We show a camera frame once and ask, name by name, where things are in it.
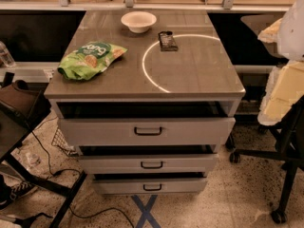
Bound white ceramic bowl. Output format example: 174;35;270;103
121;11;157;33

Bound black office chair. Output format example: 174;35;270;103
225;93;304;225

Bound wire mesh basket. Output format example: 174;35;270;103
51;128;78;157

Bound green snack chip bag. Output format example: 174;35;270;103
58;42;127;81

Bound middle grey drawer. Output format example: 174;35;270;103
79;154;219;174

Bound grey drawer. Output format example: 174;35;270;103
79;154;219;174
93;178;207;195
58;118;235;146

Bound black side table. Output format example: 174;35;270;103
0;71;87;228

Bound grey drawer cabinet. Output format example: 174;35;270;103
45;10;245;182

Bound black and white sneaker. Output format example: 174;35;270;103
0;181;34;210

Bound dark rxbar chocolate bar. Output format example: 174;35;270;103
158;31;179;51

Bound bottom grey drawer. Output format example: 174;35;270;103
93;178;207;195

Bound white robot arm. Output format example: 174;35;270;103
257;0;304;125

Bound black power cable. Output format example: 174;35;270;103
18;130;135;228

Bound clear plastic bottle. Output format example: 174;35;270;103
0;41;16;67

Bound top grey drawer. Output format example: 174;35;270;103
58;118;235;146

